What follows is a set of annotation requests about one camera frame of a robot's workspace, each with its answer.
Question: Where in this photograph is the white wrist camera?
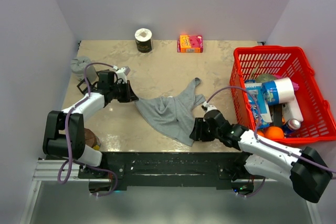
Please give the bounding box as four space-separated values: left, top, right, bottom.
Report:
201 101 217 113
112 66 131 83

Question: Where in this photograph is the toilet paper roll black wrapper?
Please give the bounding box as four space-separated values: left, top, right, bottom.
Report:
134 28 153 53

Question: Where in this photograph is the red plastic basket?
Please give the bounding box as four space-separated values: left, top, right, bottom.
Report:
229 46 335 146

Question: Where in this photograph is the silver drink can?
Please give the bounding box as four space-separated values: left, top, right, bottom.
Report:
283 119 301 135

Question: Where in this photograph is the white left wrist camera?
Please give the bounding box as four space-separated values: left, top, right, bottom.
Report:
112 66 131 83

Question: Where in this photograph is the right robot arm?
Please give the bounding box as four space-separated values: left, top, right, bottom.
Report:
190 109 333 203

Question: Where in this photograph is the blue white wipes roll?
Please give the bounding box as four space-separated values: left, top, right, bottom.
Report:
261 77 295 105

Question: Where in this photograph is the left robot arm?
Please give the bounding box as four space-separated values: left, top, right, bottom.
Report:
43 67 139 178

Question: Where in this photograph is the orange pink snack box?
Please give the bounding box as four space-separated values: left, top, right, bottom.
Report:
177 35 204 54

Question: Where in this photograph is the orange fruit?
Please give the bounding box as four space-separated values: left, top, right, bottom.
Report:
257 130 265 137
264 126 285 140

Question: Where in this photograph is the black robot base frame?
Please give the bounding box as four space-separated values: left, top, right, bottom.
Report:
78 152 259 195

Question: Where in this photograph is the blue razor package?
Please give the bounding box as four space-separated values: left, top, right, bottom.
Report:
245 83 272 129

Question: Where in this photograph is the brown wooden block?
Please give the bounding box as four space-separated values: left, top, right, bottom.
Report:
85 128 101 151

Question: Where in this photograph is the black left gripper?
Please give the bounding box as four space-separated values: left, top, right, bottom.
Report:
110 80 138 103

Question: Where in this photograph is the grey paper roll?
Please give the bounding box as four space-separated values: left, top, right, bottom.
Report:
70 56 97 82

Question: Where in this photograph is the white box in basket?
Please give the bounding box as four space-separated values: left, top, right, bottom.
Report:
282 98 304 122

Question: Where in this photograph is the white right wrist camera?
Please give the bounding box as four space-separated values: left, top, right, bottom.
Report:
201 101 217 113

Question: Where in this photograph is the green round fruit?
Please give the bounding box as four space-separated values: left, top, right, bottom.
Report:
255 73 277 83

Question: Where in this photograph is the pink packet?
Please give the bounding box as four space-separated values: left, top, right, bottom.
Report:
292 82 299 91

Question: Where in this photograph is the grey sleeveless shirt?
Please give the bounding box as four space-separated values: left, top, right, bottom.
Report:
135 78 205 146

